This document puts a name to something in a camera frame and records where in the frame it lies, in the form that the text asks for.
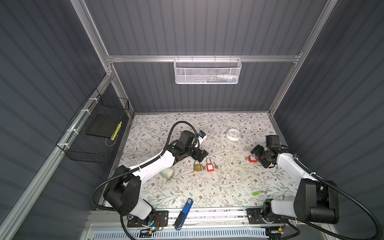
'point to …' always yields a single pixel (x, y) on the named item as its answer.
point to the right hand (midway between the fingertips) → (257, 155)
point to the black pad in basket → (104, 125)
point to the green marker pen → (255, 193)
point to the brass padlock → (197, 167)
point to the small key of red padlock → (216, 166)
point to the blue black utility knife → (183, 215)
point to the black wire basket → (79, 145)
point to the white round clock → (233, 134)
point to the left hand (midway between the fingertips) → (202, 148)
